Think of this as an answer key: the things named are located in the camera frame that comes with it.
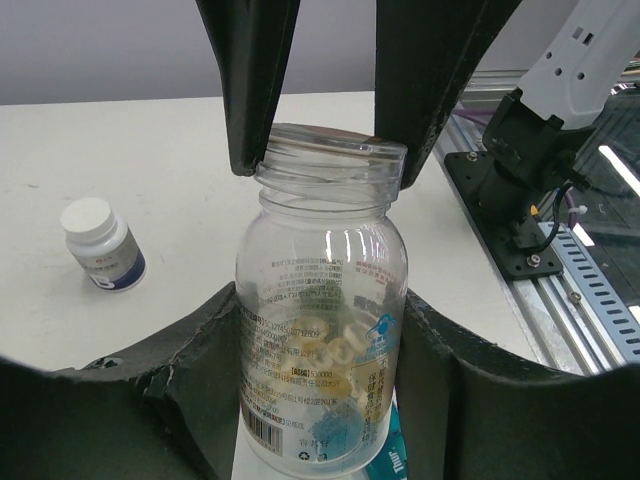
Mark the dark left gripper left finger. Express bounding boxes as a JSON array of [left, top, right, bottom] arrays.
[[1, 284, 240, 479]]

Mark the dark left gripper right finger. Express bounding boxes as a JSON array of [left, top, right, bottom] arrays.
[[397, 293, 639, 479]]

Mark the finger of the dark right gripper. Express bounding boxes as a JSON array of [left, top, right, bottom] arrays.
[[374, 0, 521, 190], [196, 0, 300, 176]]

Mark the multicolour weekly pill organizer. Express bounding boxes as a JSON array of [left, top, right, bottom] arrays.
[[365, 398, 408, 480]]

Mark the white pill bottle blue label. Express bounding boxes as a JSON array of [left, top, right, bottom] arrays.
[[60, 197, 146, 292]]

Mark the clear pill bottle with capsules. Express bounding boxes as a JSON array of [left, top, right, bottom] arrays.
[[234, 159, 410, 474]]

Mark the clear bottle lid gold inside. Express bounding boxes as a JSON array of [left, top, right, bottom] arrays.
[[259, 123, 407, 179]]

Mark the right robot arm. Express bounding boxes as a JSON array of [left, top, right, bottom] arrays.
[[197, 1, 639, 226]]

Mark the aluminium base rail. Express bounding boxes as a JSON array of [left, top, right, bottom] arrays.
[[439, 69, 640, 376]]

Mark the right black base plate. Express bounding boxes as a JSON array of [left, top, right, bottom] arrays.
[[444, 151, 563, 281]]

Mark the grey slotted cable duct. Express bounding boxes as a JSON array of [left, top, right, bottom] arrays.
[[552, 226, 639, 365]]

